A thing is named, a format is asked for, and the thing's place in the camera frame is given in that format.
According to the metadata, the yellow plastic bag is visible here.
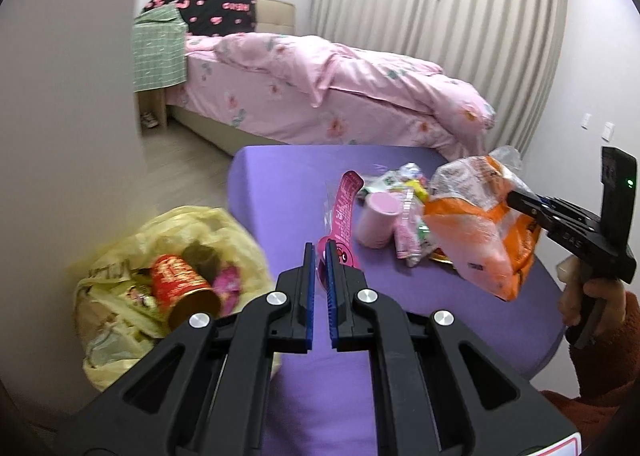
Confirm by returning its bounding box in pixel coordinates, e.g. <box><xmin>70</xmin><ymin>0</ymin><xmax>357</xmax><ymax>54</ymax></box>
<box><xmin>75</xmin><ymin>206</ymin><xmax>283</xmax><ymax>392</ymax></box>

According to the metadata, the pink cup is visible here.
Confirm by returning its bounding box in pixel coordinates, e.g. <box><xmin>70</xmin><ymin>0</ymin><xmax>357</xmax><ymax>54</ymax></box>
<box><xmin>355</xmin><ymin>192</ymin><xmax>401</xmax><ymax>249</ymax></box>

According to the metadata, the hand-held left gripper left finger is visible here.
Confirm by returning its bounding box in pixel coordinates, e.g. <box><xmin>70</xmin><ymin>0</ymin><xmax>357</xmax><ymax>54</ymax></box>
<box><xmin>52</xmin><ymin>242</ymin><xmax>317</xmax><ymax>456</ymax></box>

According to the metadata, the person's right forearm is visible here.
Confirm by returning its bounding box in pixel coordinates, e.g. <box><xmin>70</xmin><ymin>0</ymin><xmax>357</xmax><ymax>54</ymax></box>
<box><xmin>537</xmin><ymin>293</ymin><xmax>640</xmax><ymax>437</ymax></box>

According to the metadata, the green checked cloth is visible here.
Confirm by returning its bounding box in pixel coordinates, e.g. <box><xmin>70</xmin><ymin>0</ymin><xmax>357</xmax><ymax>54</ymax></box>
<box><xmin>131</xmin><ymin>3</ymin><xmax>188</xmax><ymax>92</ymax></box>

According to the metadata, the black pillow with pink print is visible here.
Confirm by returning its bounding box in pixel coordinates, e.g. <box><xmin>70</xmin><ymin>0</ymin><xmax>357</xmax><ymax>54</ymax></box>
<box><xmin>140</xmin><ymin>0</ymin><xmax>257</xmax><ymax>39</ymax></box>

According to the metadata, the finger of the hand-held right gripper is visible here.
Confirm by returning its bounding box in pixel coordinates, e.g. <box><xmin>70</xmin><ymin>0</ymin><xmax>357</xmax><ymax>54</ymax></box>
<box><xmin>505</xmin><ymin>188</ymin><xmax>553</xmax><ymax>237</ymax></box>
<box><xmin>540</xmin><ymin>195</ymin><xmax>603</xmax><ymax>229</ymax></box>

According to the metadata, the pink floral quilt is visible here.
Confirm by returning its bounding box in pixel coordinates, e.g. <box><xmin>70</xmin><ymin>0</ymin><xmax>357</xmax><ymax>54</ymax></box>
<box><xmin>185</xmin><ymin>32</ymin><xmax>497</xmax><ymax>161</ymax></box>

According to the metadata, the long pink wrapper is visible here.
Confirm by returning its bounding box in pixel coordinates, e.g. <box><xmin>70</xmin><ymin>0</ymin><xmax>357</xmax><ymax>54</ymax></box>
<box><xmin>318</xmin><ymin>171</ymin><xmax>367</xmax><ymax>271</ymax></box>

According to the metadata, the pale pleated curtain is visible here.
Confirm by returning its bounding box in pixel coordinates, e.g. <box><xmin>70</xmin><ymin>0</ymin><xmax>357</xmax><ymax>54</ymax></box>
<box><xmin>310</xmin><ymin>0</ymin><xmax>568</xmax><ymax>161</ymax></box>

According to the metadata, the purple table mat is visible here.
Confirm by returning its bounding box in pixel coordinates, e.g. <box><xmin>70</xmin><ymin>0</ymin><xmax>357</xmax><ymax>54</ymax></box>
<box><xmin>227</xmin><ymin>145</ymin><xmax>566</xmax><ymax>456</ymax></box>

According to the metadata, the magenta snack packet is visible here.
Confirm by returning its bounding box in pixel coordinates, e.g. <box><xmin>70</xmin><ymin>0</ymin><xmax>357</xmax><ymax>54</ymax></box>
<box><xmin>212</xmin><ymin>263</ymin><xmax>248</xmax><ymax>317</ymax></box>

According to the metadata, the person's right hand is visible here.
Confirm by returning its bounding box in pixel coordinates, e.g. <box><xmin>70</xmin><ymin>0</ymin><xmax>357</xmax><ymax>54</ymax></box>
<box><xmin>556</xmin><ymin>256</ymin><xmax>630</xmax><ymax>331</ymax></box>

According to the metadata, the beige upholstered bed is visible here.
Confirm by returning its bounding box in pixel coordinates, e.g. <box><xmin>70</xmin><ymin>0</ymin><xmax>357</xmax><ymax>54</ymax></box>
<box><xmin>167</xmin><ymin>0</ymin><xmax>451</xmax><ymax>159</ymax></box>

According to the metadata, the wooden nightstand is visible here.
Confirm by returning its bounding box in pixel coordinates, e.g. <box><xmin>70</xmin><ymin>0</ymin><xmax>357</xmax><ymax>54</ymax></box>
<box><xmin>136</xmin><ymin>86</ymin><xmax>168</xmax><ymax>137</ymax></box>

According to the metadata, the orange snack bag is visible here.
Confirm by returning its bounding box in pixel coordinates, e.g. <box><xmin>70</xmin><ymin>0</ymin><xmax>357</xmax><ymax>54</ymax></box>
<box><xmin>422</xmin><ymin>146</ymin><xmax>543</xmax><ymax>301</ymax></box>

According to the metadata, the pink floral bed sheet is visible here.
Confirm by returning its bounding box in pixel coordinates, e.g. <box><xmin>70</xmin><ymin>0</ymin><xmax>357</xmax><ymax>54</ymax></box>
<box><xmin>167</xmin><ymin>48</ymin><xmax>451</xmax><ymax>157</ymax></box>

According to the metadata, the red cylindrical can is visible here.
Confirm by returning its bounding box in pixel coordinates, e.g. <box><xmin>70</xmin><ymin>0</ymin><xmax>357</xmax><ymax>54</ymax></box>
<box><xmin>150</xmin><ymin>256</ymin><xmax>222</xmax><ymax>331</ymax></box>

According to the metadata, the green white snack packet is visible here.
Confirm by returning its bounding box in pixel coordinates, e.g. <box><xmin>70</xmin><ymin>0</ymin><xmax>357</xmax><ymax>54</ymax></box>
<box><xmin>362</xmin><ymin>162</ymin><xmax>408</xmax><ymax>194</ymax></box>

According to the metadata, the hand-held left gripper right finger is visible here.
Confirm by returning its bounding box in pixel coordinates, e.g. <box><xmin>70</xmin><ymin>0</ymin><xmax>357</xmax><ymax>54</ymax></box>
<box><xmin>325</xmin><ymin>239</ymin><xmax>581</xmax><ymax>456</ymax></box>

